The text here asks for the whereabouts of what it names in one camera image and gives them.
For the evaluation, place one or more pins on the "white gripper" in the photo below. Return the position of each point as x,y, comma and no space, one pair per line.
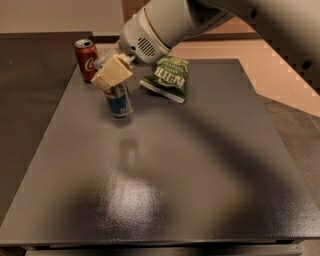
137,37

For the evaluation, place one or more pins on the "silver blue redbull can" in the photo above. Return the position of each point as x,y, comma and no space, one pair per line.
118,98

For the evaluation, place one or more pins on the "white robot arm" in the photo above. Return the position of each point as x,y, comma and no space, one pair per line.
290,27

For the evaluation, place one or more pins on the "red coke can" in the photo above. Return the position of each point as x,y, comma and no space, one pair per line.
86,54

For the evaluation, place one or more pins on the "green chip bag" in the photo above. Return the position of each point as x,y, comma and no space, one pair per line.
168,78

